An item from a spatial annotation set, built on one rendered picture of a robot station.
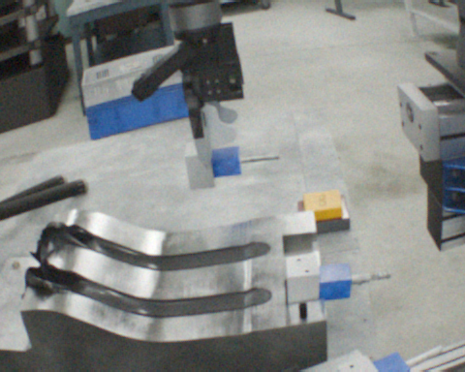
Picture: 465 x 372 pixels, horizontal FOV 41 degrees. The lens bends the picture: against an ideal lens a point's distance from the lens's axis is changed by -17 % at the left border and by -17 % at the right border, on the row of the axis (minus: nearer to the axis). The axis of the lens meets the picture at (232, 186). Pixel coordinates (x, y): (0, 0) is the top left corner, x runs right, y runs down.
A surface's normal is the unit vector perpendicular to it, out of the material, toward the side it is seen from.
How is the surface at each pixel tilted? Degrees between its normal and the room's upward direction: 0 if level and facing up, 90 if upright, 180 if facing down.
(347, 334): 0
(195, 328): 3
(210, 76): 90
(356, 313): 0
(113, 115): 91
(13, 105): 90
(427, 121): 90
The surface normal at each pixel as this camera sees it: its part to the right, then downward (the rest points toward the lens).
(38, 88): 0.15, 0.41
